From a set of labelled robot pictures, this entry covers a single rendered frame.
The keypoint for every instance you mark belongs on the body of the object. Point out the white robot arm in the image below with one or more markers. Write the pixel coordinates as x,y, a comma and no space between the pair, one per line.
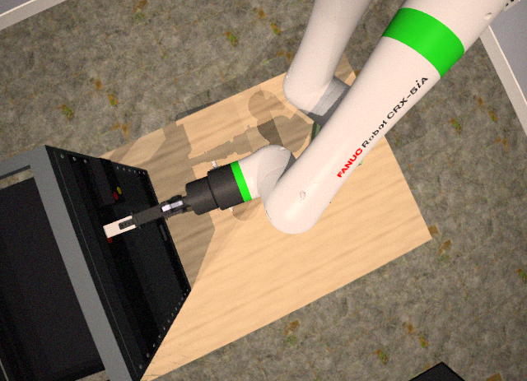
419,46

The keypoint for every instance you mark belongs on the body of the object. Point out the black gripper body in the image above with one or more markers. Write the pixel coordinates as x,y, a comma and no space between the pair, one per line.
199,197

